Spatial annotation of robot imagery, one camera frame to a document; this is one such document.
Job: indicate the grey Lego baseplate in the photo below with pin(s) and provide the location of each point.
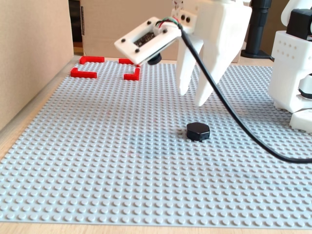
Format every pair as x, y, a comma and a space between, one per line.
97, 158

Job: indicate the white fixed gripper finger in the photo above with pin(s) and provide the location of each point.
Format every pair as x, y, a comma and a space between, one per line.
219, 61

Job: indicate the black hexagonal Lego piece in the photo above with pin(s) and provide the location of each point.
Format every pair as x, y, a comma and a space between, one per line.
198, 131

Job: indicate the black monitor stand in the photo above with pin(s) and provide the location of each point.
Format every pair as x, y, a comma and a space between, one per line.
258, 29

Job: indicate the dark background shelf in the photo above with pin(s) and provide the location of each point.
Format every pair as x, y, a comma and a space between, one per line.
75, 19

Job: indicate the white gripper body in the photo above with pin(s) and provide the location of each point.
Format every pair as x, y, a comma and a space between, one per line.
220, 29

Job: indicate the white moving gripper finger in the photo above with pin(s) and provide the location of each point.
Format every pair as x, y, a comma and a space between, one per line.
185, 73

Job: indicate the red L-shaped Lego beam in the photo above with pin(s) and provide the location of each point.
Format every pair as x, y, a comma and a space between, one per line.
130, 77
92, 59
125, 61
85, 74

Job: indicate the plain cardboard panel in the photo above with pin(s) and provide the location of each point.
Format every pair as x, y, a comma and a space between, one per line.
31, 61

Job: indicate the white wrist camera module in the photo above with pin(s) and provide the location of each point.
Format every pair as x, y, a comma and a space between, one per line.
126, 46

